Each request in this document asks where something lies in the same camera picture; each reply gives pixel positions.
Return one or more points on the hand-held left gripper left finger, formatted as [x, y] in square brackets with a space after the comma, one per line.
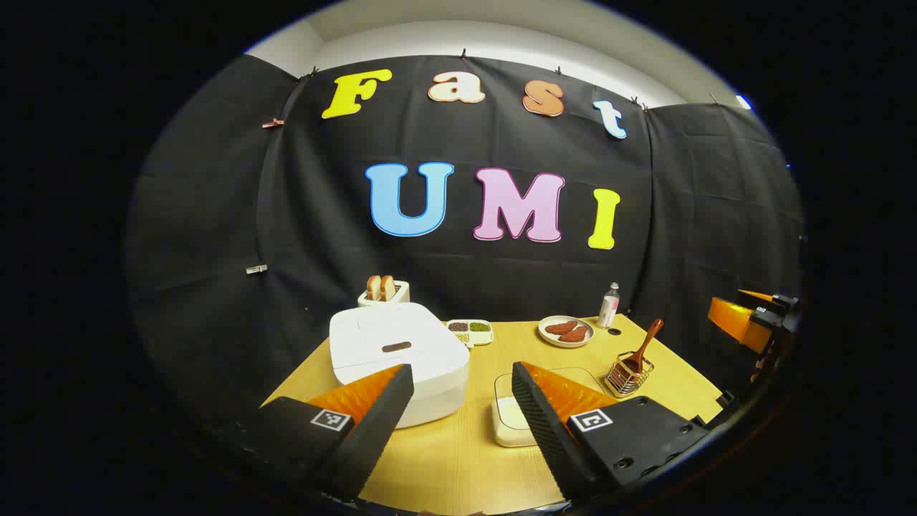
[372, 423]

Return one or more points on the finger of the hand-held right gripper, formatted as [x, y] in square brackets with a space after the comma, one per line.
[763, 299]
[738, 322]

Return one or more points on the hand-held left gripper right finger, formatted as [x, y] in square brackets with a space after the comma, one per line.
[548, 430]

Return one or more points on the brown wooden spoon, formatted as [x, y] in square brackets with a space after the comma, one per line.
[648, 337]

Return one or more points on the white rice cooker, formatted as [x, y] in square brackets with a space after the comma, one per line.
[394, 330]

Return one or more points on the white round plate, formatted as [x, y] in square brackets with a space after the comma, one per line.
[548, 338]

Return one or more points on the red meat piece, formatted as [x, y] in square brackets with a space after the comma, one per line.
[574, 335]
[560, 327]

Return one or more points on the white divided grain dish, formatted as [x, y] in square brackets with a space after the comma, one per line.
[469, 332]

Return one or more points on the white toaster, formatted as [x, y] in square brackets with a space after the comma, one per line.
[397, 297]

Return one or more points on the clear bottle with white label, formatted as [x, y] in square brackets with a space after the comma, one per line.
[609, 308]

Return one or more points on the toast slice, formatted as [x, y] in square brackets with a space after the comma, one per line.
[373, 287]
[387, 287]

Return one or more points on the white cloth clip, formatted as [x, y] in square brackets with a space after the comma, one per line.
[256, 269]

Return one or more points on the copper cloth clip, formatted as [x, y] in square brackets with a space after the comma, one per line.
[272, 123]

